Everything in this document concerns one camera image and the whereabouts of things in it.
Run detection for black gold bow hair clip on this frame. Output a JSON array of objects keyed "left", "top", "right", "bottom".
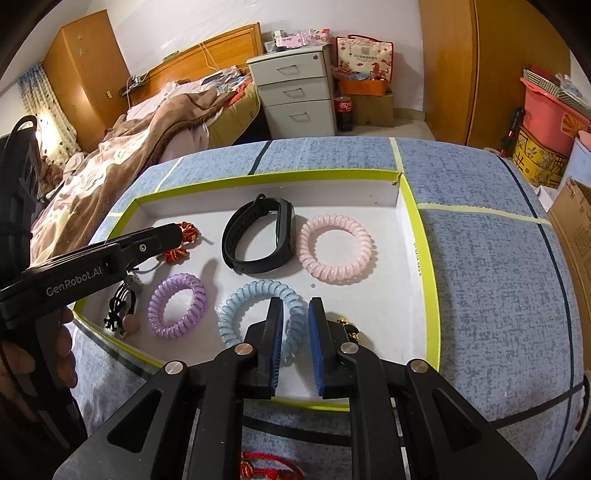
[{"left": 337, "top": 317, "right": 360, "bottom": 344}]

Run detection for light blue spiral hair tie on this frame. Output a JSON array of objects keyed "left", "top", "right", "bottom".
[{"left": 217, "top": 279, "right": 308, "bottom": 362}]

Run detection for black hair tie grey bead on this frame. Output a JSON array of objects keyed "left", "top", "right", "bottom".
[{"left": 103, "top": 274, "right": 143, "bottom": 338}]

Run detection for pink spiral hair tie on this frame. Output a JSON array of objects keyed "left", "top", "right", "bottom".
[{"left": 295, "top": 213, "right": 375, "bottom": 284}]

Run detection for purple spiral hair tie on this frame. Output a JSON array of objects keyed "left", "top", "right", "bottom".
[{"left": 147, "top": 272, "right": 209, "bottom": 340}]

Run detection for black fitness wristband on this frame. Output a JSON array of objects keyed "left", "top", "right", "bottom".
[{"left": 221, "top": 193, "right": 296, "bottom": 276}]

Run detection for red knotted cord bracelet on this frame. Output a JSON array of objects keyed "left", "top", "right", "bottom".
[{"left": 162, "top": 221, "right": 202, "bottom": 265}]

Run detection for red cord bracelet gold beads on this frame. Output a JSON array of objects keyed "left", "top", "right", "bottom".
[{"left": 239, "top": 451, "right": 305, "bottom": 480}]

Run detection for person's left hand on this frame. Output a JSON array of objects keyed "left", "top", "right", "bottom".
[{"left": 1, "top": 308, "right": 80, "bottom": 424}]

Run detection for brown blanket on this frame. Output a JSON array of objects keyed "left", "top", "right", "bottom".
[{"left": 30, "top": 87, "right": 236, "bottom": 269}]

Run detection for green shallow cardboard tray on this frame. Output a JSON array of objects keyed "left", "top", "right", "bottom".
[{"left": 72, "top": 168, "right": 443, "bottom": 412}]

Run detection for patterned window curtain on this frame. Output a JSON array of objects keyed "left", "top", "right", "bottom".
[{"left": 18, "top": 63, "right": 81, "bottom": 167}]

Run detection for blue patterned table cloth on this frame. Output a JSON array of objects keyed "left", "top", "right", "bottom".
[{"left": 74, "top": 137, "right": 584, "bottom": 479}]

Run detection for cola bottle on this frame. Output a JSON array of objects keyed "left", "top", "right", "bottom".
[{"left": 335, "top": 96, "right": 353, "bottom": 132}]

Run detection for brown cardboard box under bag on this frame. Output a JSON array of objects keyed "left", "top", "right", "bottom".
[{"left": 352, "top": 93, "right": 394, "bottom": 128}]

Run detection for white three-drawer nightstand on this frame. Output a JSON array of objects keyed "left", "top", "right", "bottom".
[{"left": 247, "top": 45, "right": 337, "bottom": 139}]

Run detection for orange box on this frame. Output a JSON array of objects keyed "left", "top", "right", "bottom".
[{"left": 339, "top": 79, "right": 390, "bottom": 96}]

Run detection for open cardboard box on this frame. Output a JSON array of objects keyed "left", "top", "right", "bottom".
[{"left": 548, "top": 177, "right": 591, "bottom": 370}]

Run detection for yellow patterned tin box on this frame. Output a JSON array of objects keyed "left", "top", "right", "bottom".
[{"left": 512, "top": 126, "right": 569, "bottom": 189}]

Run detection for wooden bed headboard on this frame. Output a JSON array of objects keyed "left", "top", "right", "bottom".
[{"left": 130, "top": 22, "right": 263, "bottom": 105}]

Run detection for red patterned gift bag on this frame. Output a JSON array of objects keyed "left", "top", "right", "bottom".
[{"left": 335, "top": 35, "right": 394, "bottom": 82}]

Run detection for pink plastic bin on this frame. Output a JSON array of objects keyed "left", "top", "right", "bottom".
[{"left": 520, "top": 78, "right": 590, "bottom": 157}]

